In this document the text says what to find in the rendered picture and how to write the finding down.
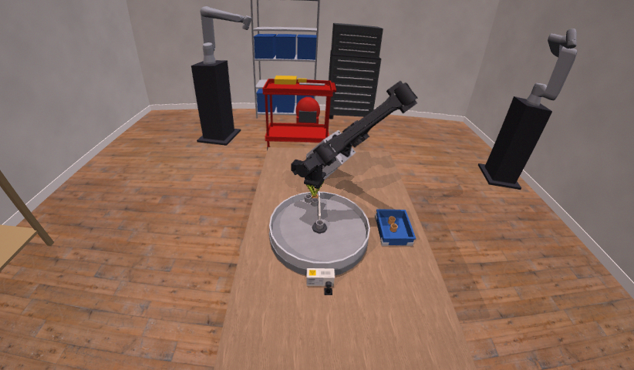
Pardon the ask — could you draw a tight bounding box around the blue open crate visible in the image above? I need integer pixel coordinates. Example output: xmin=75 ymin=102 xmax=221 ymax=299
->
xmin=375 ymin=209 xmax=416 ymax=246

